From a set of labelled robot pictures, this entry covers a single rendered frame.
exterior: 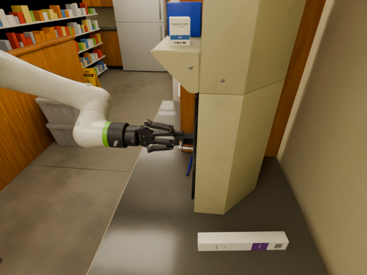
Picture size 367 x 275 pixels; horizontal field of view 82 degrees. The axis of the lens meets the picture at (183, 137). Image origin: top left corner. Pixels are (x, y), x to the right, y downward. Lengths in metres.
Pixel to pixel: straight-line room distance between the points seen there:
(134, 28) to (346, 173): 5.33
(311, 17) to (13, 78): 0.98
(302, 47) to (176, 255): 0.85
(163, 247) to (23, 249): 1.58
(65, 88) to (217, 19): 0.55
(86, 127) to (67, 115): 2.04
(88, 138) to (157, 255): 0.44
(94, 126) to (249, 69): 0.53
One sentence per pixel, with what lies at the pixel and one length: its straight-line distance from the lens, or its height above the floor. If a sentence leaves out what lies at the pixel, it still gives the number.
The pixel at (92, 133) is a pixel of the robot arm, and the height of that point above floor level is 1.23.
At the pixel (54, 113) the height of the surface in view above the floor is 0.49.
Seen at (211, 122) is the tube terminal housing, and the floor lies 1.33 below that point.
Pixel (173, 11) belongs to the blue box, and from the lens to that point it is 0.71.
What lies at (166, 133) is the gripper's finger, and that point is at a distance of 0.72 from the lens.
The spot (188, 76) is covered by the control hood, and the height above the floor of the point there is 1.45.
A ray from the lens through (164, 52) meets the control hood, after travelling 0.52.
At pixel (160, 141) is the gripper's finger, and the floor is 1.19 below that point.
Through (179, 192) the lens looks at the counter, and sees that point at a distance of 0.89.
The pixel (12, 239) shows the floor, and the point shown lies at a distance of 2.31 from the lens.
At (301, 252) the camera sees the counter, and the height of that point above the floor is 0.94.
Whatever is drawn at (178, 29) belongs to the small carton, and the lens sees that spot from 0.57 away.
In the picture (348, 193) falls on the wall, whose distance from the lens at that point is 0.76.
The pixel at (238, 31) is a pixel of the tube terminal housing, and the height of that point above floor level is 1.55.
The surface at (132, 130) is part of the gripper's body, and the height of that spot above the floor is 1.23.
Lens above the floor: 1.61
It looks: 34 degrees down
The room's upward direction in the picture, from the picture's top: straight up
